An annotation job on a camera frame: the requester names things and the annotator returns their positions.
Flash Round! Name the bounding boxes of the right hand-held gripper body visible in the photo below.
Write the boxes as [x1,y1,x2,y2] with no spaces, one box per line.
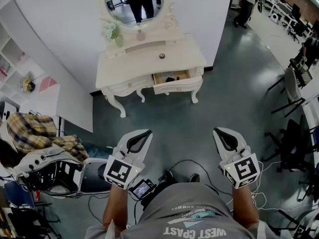
[219,145,261,189]

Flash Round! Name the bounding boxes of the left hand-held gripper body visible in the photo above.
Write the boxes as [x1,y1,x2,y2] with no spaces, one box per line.
[103,145,146,190]

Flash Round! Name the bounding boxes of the table drawer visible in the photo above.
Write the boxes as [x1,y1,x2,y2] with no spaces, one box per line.
[152,69,203,96]

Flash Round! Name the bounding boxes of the person's left forearm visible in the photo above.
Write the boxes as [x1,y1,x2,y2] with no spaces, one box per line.
[102,183,129,229]

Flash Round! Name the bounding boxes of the person's right forearm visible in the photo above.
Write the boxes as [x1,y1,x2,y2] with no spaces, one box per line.
[231,184,260,229]

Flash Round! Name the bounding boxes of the white dressing table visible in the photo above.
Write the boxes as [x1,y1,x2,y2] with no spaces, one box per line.
[95,0,207,119]

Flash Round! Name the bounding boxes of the black device with screen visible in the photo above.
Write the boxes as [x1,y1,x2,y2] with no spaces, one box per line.
[129,179,157,201]

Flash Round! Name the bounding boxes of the person's black trousers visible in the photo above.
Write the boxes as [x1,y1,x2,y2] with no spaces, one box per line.
[142,179,180,210]

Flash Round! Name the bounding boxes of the black office chair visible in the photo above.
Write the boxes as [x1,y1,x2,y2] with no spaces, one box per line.
[264,115,319,174]

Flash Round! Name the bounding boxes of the white machine housing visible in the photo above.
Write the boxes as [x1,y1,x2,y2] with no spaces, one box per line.
[13,144,87,198]

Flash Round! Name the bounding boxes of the grey printed t-shirt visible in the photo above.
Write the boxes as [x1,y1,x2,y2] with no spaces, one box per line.
[84,182,287,239]

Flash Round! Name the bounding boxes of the grey chair with black legs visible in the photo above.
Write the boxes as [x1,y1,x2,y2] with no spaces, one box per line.
[267,66,306,118]

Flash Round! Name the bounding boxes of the pink boxes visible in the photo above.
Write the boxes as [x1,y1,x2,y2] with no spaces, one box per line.
[39,76,58,94]

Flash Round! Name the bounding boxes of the yellow flower pot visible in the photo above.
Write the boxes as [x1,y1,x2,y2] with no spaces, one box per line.
[22,72,36,93]

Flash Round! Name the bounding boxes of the glass vase with white flowers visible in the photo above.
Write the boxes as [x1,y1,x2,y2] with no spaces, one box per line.
[100,17,125,48]

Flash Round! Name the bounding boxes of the white shelf unit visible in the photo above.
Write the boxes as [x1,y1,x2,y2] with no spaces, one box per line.
[0,18,62,109]

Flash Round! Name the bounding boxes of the white office desks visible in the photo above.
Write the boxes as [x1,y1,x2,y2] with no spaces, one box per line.
[261,0,315,43]

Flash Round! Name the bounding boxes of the black floor cable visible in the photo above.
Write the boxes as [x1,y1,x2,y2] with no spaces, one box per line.
[169,159,233,197]

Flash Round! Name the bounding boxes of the white floor cable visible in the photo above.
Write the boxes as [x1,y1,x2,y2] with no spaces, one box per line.
[249,160,319,212]

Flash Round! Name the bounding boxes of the white shoulder strap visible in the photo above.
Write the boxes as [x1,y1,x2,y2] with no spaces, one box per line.
[106,219,118,239]

